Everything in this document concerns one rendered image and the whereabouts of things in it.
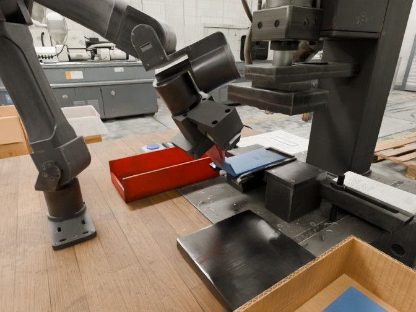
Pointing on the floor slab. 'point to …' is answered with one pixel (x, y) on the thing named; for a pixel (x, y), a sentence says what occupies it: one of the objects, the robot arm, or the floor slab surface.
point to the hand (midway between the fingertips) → (220, 161)
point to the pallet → (400, 148)
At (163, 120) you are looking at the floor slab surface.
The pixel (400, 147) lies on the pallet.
